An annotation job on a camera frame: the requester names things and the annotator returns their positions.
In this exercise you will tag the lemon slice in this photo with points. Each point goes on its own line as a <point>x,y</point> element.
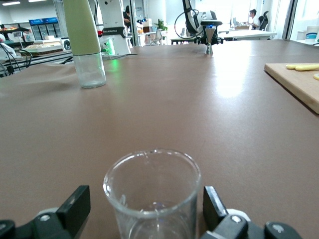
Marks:
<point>316,76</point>

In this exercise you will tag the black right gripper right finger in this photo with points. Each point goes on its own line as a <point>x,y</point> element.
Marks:
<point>214,214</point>

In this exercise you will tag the white office table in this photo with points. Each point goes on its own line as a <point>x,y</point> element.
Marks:
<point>249,35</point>

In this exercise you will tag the clear glass measuring beaker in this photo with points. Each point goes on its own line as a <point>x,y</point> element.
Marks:
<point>152,214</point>

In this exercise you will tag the white paper cup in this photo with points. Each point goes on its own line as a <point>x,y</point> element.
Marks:
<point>312,35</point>

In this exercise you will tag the wooden cutting board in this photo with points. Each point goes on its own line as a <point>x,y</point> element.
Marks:
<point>296,82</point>

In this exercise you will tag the seated person in white shirt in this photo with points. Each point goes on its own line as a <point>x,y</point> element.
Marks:
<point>253,20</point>

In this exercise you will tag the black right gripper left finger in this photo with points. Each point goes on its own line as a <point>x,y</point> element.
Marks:
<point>69,219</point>

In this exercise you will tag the yellow plastic knife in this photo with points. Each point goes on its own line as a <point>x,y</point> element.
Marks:
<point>299,66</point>

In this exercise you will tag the green potted plant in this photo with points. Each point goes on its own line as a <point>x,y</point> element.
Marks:
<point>160,25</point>

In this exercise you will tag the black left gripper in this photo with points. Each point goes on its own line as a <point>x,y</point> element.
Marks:
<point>216,32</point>

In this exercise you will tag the green shaker with glass base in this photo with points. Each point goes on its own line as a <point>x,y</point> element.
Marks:
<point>81,30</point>

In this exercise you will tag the blue topped drink fridge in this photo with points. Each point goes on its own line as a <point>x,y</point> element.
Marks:
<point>45,28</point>

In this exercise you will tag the tray of bread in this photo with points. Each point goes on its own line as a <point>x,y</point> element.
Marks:
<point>42,48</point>

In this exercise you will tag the black office chair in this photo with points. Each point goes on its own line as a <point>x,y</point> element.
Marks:
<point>264,21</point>

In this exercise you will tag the standing person in black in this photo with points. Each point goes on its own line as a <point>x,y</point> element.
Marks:
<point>127,20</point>

